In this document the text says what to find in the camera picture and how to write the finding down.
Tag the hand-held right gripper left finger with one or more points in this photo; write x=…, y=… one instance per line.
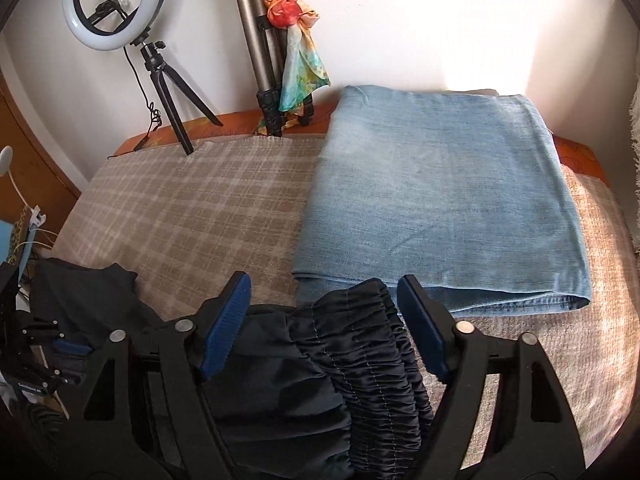
x=226, y=322

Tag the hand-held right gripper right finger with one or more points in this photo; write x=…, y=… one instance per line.
x=425, y=325

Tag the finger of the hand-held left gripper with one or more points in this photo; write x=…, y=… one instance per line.
x=67, y=376
x=70, y=349

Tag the leopard print item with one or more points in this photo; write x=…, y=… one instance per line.
x=20, y=232

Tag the beige plaid blanket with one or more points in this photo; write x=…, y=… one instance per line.
x=175, y=220

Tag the folded blue jeans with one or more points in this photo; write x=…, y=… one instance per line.
x=440, y=185

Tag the white gooseneck lamp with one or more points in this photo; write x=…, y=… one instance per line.
x=5, y=160

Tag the brown wooden furniture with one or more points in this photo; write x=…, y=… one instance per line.
x=30, y=160

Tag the grey tripod legs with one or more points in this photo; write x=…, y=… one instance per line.
x=252, y=40

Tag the black phone holder clamp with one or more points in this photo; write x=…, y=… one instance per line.
x=107, y=10

